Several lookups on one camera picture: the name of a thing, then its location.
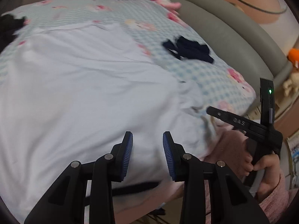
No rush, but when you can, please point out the blue checkered cartoon blanket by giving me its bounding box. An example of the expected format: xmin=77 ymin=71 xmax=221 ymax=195
xmin=0 ymin=0 xmax=257 ymax=136

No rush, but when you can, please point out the pink fuzzy right sleeve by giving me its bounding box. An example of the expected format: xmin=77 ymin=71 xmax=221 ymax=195
xmin=203 ymin=130 xmax=298 ymax=224

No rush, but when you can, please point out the person's right hand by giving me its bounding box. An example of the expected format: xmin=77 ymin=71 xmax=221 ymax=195
xmin=242 ymin=153 xmax=280 ymax=202

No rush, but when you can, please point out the grey padded bed frame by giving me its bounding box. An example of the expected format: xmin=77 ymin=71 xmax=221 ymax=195
xmin=171 ymin=0 xmax=292 ymax=94

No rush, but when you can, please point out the pink plush toy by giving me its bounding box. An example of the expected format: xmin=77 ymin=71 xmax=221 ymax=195
xmin=150 ymin=0 xmax=181 ymax=11

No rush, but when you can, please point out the black garment pile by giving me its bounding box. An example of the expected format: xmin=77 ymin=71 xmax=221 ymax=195
xmin=0 ymin=14 xmax=26 ymax=52

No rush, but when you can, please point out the navy blue garment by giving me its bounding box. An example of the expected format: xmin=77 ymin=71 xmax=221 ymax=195
xmin=162 ymin=36 xmax=214 ymax=64

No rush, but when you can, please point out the orange plush toy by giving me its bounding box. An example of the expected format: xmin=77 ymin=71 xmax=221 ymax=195
xmin=287 ymin=48 xmax=299 ymax=68

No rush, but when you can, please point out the white t-shirt navy collar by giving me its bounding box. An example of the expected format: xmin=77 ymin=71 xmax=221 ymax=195
xmin=1 ymin=22 xmax=214 ymax=222

